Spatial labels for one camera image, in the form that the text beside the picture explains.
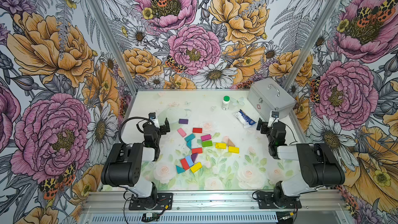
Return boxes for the pink rectangular block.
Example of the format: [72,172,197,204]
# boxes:
[177,128,187,138]

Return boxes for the dark purple rectangular block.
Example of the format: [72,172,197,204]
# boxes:
[179,119,189,124]

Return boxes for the teal rectangular block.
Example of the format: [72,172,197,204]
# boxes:
[184,133,195,142]

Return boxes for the red rectangular block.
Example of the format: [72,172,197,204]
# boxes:
[192,128,203,133]
[191,147,203,154]

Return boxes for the magenta rectangular block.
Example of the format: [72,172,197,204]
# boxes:
[201,134,211,142]

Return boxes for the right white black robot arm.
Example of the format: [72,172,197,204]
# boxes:
[252,119,345,209]

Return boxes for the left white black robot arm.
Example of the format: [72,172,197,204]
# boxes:
[101,113,170,210]

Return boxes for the blue white plastic packet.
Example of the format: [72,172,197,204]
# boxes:
[233,110,256,129]

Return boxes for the silver metal case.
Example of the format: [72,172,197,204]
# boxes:
[247,78,296,120]

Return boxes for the red block lower cluster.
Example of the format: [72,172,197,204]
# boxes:
[180,158,190,171]

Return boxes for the light blue block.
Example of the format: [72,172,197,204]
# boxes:
[185,155,194,167]

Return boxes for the yellow block right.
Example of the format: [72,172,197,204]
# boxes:
[228,146,239,153]

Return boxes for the teal triangle lower cluster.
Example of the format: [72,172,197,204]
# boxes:
[176,166,185,174]

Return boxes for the purple triangular block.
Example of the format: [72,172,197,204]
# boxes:
[191,153,198,163]

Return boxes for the tan triangular block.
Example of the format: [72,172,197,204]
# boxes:
[227,139,235,147]

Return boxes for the green rectangular block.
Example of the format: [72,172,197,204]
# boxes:
[202,140,213,147]

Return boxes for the yellow block lower cluster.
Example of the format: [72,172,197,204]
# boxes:
[190,162,202,173]

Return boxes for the yellow block near green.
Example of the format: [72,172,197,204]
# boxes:
[215,143,227,149]

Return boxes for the white bottle green cap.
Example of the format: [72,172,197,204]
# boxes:
[221,95,230,111]

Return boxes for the small green circuit board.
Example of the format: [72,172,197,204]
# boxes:
[141,213,157,223]

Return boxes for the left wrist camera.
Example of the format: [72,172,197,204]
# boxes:
[148,112,160,128]

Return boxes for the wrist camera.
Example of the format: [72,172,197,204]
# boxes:
[148,112,160,128]
[267,111,279,128]

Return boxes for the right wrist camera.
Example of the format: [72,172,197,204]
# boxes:
[267,111,279,128]

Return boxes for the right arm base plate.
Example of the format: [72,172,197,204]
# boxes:
[252,191,302,209]

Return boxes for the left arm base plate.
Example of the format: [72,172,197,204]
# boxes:
[128,193,174,211]

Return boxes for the aluminium front rail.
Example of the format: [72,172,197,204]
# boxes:
[81,188,348,214]

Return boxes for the right aluminium frame post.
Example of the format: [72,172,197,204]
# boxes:
[283,0,340,91]

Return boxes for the aluminium frame post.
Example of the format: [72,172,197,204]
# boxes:
[86,0,138,96]
[283,0,340,91]

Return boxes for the left aluminium frame post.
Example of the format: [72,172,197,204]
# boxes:
[86,0,138,96]

